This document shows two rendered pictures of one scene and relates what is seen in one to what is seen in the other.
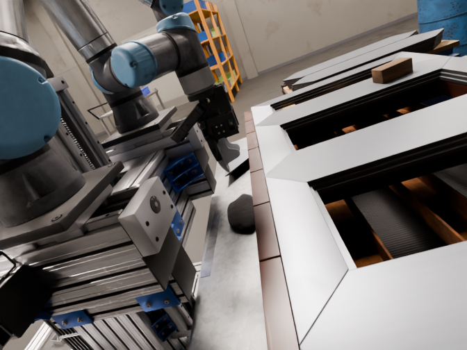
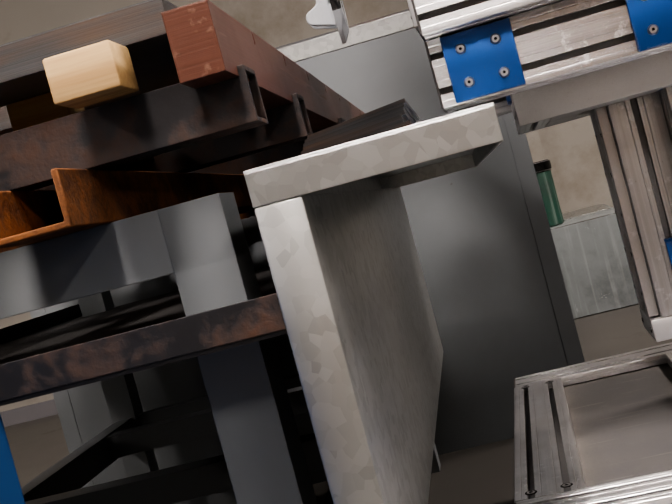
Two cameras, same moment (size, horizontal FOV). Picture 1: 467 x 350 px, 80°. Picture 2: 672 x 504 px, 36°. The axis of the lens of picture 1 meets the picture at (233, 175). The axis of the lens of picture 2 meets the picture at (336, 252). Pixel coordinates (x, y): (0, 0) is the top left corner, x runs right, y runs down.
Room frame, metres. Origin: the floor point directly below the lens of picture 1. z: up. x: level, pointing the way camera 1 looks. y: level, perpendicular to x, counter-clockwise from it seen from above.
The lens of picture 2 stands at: (2.29, -0.17, 0.63)
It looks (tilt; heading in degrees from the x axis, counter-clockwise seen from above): 2 degrees down; 177
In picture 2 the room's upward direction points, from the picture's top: 15 degrees counter-clockwise
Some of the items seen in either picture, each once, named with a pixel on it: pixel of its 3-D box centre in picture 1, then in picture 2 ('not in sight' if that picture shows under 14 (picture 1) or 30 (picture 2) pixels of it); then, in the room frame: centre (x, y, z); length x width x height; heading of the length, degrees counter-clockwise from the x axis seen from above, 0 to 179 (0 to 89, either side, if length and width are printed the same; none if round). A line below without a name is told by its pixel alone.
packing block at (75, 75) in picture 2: not in sight; (91, 75); (1.42, -0.29, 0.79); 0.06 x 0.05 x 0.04; 80
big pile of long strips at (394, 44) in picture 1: (356, 62); not in sight; (1.54, -0.87, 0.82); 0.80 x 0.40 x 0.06; 80
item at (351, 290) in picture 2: not in sight; (391, 312); (0.85, -0.05, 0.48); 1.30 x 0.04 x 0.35; 170
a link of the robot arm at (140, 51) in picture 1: (141, 62); not in sight; (0.61, 0.08, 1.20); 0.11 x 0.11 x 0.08; 41
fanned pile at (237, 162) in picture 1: (240, 156); (360, 138); (1.21, -0.06, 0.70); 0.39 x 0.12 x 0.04; 170
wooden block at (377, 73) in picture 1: (391, 70); not in sight; (0.98, -0.68, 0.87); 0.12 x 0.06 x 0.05; 91
